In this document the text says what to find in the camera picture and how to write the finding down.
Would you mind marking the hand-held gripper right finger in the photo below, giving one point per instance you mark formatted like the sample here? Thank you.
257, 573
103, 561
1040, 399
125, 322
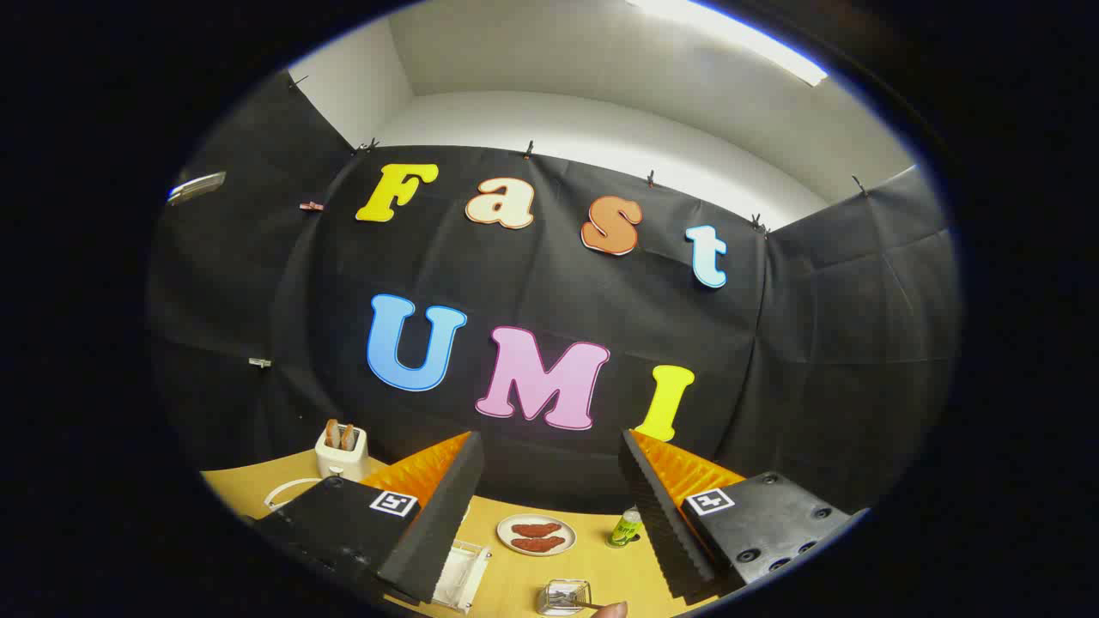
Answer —
661, 524

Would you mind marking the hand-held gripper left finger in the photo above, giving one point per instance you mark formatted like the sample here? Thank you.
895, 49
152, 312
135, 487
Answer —
438, 524

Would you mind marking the white dish rack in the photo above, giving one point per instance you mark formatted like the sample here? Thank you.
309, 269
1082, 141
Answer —
459, 575

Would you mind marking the white oval dish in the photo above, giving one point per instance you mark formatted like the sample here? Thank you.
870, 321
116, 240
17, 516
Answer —
503, 532

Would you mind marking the green label drink bottle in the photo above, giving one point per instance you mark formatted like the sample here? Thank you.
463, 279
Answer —
625, 530

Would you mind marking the white toaster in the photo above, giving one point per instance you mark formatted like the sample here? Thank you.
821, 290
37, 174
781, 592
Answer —
342, 465

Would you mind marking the toasted bread slice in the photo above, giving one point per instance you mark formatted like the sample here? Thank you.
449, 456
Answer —
331, 434
348, 438

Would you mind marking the black backdrop cloth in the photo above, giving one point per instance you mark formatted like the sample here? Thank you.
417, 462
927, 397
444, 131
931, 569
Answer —
532, 283

